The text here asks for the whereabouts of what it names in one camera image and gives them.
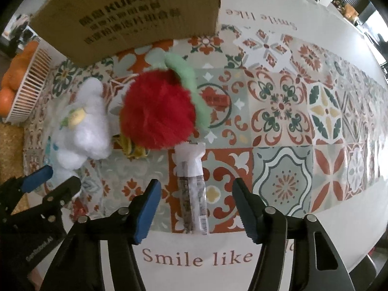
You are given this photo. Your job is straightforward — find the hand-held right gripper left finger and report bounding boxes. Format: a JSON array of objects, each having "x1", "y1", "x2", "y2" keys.
[{"x1": 53, "y1": 178, "x2": 162, "y2": 291}]

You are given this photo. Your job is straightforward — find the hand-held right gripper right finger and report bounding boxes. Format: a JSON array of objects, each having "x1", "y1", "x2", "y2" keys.
[{"x1": 232, "y1": 178, "x2": 357, "y2": 291}]

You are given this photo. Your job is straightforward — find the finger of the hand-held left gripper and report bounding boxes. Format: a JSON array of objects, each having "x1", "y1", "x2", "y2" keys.
[
  {"x1": 0, "y1": 165, "x2": 54, "y2": 195},
  {"x1": 42, "y1": 176, "x2": 82, "y2": 210}
]

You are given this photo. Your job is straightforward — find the white plush toy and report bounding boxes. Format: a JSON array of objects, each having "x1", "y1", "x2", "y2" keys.
[{"x1": 45, "y1": 77, "x2": 111, "y2": 189}]

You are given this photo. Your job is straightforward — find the red plush cherry green stem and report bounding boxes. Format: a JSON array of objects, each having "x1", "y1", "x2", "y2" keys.
[{"x1": 119, "y1": 53, "x2": 213, "y2": 151}]

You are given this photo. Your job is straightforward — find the brown cardboard box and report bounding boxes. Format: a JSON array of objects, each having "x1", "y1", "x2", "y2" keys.
[{"x1": 29, "y1": 0, "x2": 224, "y2": 66}]

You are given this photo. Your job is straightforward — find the cork mat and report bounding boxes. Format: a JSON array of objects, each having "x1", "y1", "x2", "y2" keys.
[{"x1": 0, "y1": 124, "x2": 26, "y2": 186}]

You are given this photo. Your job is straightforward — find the clear packet with white label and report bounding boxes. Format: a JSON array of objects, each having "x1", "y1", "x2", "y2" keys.
[{"x1": 174, "y1": 141, "x2": 210, "y2": 236}]

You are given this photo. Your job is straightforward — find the patterned tile print tablecloth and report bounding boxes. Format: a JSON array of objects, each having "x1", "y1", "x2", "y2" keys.
[{"x1": 22, "y1": 0, "x2": 388, "y2": 291}]

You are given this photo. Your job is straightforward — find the yellow green striped toy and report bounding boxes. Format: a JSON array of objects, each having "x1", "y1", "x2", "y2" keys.
[{"x1": 113, "y1": 135, "x2": 151, "y2": 160}]

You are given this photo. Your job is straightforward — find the orange fruit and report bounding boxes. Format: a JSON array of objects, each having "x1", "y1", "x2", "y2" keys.
[
  {"x1": 0, "y1": 87, "x2": 16, "y2": 117},
  {"x1": 19, "y1": 40, "x2": 40, "y2": 62},
  {"x1": 1, "y1": 56, "x2": 28, "y2": 90}
]

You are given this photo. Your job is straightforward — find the white slatted basket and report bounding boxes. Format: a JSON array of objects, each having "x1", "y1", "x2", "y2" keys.
[{"x1": 0, "y1": 46, "x2": 53, "y2": 124}]

